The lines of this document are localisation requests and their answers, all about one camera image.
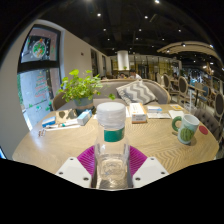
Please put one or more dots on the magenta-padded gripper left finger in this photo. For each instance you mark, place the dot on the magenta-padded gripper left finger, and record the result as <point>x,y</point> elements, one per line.
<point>73,170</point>

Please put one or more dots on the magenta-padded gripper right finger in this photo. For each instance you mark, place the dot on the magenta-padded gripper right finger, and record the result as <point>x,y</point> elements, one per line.
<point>150,168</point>

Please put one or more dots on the clear plastic bottle green label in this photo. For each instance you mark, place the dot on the clear plastic bottle green label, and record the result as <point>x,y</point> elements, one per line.
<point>111,156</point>

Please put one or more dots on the white printed leaflet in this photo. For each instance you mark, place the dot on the white printed leaflet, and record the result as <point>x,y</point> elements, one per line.
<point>159,115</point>

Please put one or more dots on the light blue tissue box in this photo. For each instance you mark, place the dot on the light blue tissue box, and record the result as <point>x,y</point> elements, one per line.
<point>84,117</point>

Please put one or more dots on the white mug green cactus print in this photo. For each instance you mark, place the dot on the white mug green cactus print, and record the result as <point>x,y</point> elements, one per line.
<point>188,130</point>

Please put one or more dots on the white cardboard box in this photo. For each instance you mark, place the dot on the white cardboard box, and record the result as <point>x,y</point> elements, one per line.
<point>137,112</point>

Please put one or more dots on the small blue white box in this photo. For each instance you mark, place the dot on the small blue white box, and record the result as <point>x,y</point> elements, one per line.
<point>154,109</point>

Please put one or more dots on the flat round red coaster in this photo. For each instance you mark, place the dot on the flat round red coaster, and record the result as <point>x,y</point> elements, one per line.
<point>203,130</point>

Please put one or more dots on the yellow square card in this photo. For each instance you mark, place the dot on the yellow square card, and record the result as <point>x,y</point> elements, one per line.
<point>176,107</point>

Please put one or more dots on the grey tufted armchair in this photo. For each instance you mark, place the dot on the grey tufted armchair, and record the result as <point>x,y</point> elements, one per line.
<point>208,121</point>

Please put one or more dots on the grey white chevron pillow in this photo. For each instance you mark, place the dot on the grey white chevron pillow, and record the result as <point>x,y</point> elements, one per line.
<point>136,91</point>

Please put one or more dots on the green potted plant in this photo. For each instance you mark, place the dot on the green potted plant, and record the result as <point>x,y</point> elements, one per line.
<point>80,87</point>

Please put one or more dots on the grey curved sofa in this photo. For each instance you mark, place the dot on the grey curved sofa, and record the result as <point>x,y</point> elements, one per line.
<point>108,88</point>

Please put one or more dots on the group of dining chairs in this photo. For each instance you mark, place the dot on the group of dining chairs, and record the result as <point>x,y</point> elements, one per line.
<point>183,85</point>

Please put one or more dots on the person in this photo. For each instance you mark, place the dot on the person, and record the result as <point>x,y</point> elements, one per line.
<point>134,75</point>
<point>122,75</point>

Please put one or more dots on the white round column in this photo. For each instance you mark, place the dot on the white round column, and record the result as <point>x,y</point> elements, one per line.
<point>123,60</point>

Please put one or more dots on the group of ceiling spotlights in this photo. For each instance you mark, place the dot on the group of ceiling spotlights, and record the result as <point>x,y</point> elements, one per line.
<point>99,14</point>

